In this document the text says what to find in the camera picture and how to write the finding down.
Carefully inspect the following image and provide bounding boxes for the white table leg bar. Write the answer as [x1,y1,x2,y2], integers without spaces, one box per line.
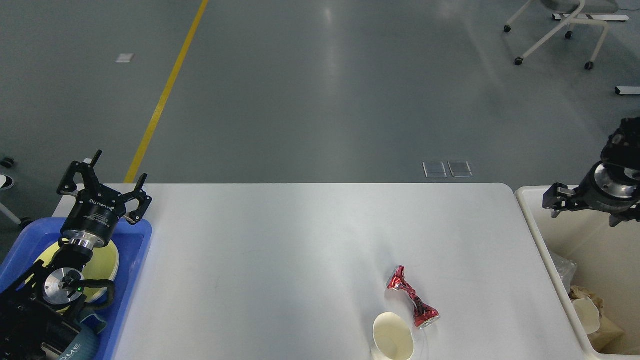
[614,86,640,96]

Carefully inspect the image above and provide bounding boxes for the blue-grey HOME mug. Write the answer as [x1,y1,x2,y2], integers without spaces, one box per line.
[54,310,108,360]

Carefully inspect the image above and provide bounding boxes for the white paper cup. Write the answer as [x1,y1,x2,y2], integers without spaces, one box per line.
[572,297,601,335]
[370,311,415,360]

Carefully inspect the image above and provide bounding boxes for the brown paper wrapper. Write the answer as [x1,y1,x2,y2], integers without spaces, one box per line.
[568,285,604,313]

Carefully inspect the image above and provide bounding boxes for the beige plastic bin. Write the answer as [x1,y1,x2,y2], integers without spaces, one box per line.
[515,186,640,360]

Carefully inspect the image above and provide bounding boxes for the red snack wrapper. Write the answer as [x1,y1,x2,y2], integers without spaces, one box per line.
[386,265,441,330]

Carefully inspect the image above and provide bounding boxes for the brown paper bag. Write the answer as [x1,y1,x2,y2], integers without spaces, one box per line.
[587,316,626,353]

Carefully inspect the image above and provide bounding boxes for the white far base bar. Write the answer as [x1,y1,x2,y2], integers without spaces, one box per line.
[551,13,630,22]

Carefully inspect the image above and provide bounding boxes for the floor outlet cover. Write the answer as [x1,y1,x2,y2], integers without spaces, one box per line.
[422,161,448,179]
[447,161,474,178]

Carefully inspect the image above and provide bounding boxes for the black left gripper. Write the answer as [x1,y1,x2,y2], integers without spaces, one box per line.
[56,150,153,249]

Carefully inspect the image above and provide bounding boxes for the floor outlet cover left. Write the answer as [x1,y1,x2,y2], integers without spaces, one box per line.
[422,161,448,179]

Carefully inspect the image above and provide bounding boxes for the floor outlet cover right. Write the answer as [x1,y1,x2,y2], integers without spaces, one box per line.
[447,161,474,178]

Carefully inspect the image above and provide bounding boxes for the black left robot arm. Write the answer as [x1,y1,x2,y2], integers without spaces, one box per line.
[1,150,153,360]

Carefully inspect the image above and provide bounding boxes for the white floor marker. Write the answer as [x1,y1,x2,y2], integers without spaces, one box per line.
[114,53,135,64]

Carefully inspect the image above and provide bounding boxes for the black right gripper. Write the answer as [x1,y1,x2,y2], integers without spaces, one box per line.
[542,161,640,228]

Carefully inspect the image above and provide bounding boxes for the aluminium foil tray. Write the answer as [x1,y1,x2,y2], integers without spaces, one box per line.
[550,251,578,293]

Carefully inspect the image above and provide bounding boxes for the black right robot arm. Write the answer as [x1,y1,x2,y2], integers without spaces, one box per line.
[542,117,640,228]

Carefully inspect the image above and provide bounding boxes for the white rolling chair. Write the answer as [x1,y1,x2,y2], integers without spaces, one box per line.
[513,0,620,71]

